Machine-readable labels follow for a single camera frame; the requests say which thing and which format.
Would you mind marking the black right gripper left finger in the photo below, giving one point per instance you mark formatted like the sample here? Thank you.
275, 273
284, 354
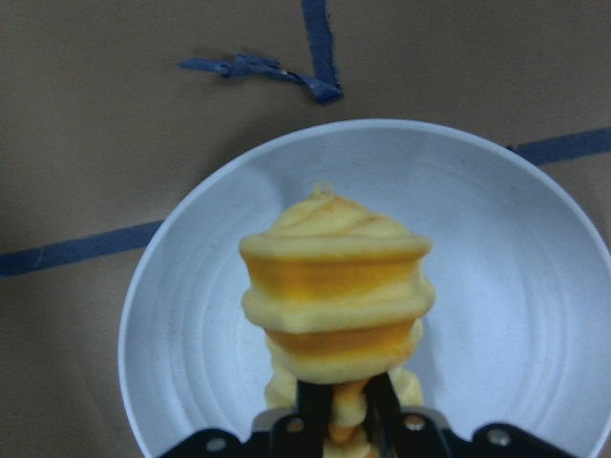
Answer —
313, 404

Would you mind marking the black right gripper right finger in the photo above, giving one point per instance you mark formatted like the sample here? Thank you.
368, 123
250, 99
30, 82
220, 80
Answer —
385, 416

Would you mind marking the striped toy bread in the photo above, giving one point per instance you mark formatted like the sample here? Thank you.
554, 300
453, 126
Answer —
340, 293

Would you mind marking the light blue plate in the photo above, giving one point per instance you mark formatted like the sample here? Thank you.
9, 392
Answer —
519, 332

